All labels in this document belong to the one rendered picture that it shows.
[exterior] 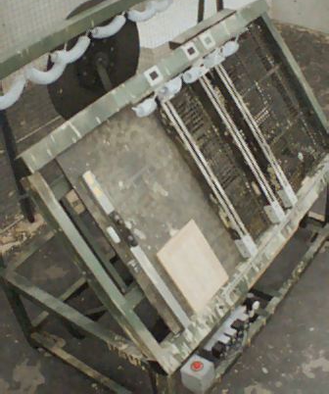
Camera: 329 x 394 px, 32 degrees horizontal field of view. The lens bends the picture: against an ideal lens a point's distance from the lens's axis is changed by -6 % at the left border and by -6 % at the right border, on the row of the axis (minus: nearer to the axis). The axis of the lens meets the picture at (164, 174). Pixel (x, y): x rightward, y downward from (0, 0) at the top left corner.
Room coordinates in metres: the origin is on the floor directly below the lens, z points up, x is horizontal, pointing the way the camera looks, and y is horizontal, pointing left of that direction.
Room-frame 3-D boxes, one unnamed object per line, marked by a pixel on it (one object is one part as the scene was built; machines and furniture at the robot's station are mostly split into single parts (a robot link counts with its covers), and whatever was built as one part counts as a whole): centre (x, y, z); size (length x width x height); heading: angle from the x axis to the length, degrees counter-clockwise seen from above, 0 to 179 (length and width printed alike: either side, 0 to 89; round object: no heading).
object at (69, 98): (3.16, 0.30, 1.85); 0.80 x 0.06 x 0.80; 139
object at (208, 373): (1.62, -0.04, 0.84); 0.12 x 0.12 x 0.18; 49
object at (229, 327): (2.00, -0.28, 0.69); 0.50 x 0.14 x 0.24; 139
